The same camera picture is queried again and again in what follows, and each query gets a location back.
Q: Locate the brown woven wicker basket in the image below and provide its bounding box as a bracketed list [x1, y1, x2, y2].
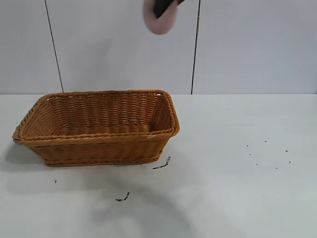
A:
[12, 89, 181, 167]

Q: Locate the pink peach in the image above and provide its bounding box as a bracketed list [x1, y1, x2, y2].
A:
[142, 0, 178, 35]

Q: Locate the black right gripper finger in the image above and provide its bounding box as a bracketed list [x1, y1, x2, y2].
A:
[153, 0, 187, 19]

